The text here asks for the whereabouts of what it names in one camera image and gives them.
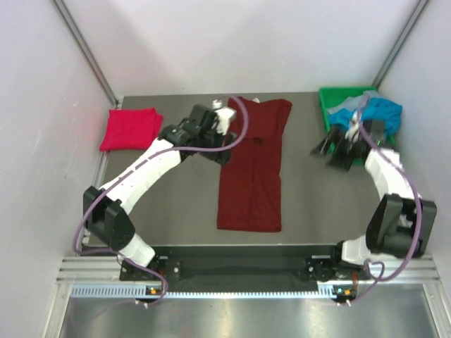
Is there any grey t-shirt in bin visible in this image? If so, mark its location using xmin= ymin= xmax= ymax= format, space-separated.
xmin=327 ymin=90 xmax=382 ymax=115

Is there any blue t-shirt in bin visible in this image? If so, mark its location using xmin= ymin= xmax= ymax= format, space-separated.
xmin=328 ymin=98 xmax=402 ymax=136

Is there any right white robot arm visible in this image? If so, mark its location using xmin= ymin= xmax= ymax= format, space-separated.
xmin=310 ymin=119 xmax=437 ymax=279

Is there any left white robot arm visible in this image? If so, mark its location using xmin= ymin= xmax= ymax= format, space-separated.
xmin=81 ymin=101 xmax=237 ymax=280

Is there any folded bright red t-shirt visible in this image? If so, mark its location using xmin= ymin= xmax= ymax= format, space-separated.
xmin=99 ymin=108 xmax=163 ymax=152

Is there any aluminium front rail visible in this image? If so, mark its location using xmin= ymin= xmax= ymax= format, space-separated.
xmin=56 ymin=255 xmax=441 ymax=284

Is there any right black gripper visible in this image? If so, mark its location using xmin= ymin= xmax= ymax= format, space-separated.
xmin=309 ymin=127 xmax=360 ymax=173

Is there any aluminium corner post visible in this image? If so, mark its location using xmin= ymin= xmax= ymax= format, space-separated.
xmin=371 ymin=0 xmax=431 ymax=88
xmin=50 ymin=0 xmax=120 ymax=107

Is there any wrist white camera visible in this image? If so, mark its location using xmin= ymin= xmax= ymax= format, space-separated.
xmin=212 ymin=99 xmax=237 ymax=135
xmin=345 ymin=120 xmax=360 ymax=143

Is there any left aluminium corner post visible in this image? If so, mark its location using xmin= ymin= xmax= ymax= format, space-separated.
xmin=50 ymin=0 xmax=120 ymax=107

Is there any green plastic bin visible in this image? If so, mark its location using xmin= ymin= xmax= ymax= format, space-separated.
xmin=319 ymin=87 xmax=401 ymax=167

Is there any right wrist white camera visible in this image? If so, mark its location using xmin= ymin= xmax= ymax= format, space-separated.
xmin=345 ymin=120 xmax=360 ymax=143

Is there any grey slotted cable duct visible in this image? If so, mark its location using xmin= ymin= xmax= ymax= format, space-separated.
xmin=70 ymin=284 xmax=354 ymax=299

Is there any right aluminium corner post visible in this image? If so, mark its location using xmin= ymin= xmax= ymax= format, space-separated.
xmin=371 ymin=0 xmax=431 ymax=88

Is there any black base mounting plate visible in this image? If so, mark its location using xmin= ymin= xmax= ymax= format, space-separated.
xmin=119 ymin=246 xmax=371 ymax=282

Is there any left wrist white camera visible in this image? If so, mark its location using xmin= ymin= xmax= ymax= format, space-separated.
xmin=212 ymin=99 xmax=237 ymax=135

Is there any dark maroon t-shirt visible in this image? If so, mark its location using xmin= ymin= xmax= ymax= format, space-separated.
xmin=217 ymin=96 xmax=292 ymax=232

